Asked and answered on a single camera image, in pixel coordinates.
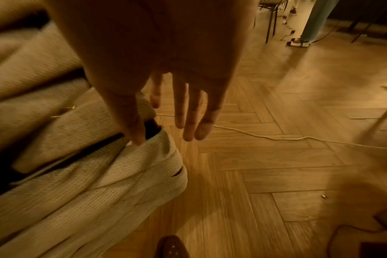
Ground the person's right hand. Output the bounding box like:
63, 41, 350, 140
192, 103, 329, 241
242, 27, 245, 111
48, 0, 256, 146

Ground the black metal chair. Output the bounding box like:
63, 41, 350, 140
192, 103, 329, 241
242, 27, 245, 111
254, 0, 290, 44

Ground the dark inner garment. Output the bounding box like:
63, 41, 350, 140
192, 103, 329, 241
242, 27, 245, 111
0, 118, 162, 193

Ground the cream knit cardigan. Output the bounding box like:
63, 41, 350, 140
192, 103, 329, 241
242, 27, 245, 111
0, 0, 188, 258

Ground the brown leather shoe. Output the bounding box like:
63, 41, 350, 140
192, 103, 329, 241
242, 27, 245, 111
153, 235, 190, 258

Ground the dark furniture base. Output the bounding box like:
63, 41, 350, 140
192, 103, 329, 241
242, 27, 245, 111
327, 0, 387, 43

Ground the dark flat box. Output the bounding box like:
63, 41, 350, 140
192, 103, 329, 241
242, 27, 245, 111
359, 242, 387, 258

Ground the white cable with dark plugs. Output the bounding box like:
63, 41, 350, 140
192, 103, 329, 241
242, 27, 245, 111
279, 14, 297, 41

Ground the thin white floor cable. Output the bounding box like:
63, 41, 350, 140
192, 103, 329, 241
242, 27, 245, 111
155, 113, 387, 150

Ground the dark floor cable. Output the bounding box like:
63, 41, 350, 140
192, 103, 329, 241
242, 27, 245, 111
327, 224, 386, 258

